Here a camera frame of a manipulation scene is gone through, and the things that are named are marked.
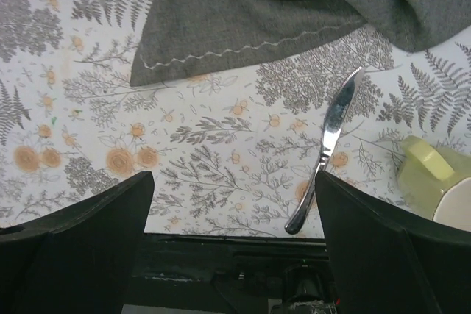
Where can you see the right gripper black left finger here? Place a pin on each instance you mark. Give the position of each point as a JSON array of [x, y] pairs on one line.
[[78, 259]]

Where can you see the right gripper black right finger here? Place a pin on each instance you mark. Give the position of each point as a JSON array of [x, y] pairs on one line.
[[387, 260]]

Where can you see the silver table knife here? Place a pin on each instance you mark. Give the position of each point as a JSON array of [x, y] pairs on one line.
[[331, 130]]

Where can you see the grey cloth napkin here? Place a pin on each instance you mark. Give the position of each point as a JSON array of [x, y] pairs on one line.
[[184, 38]]

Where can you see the light green mug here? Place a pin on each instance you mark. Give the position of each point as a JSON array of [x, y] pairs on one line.
[[435, 182]]

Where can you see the floral patterned table mat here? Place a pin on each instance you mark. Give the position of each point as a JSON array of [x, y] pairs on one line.
[[232, 151]]

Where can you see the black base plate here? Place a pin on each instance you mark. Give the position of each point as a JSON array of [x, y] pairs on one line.
[[228, 274]]

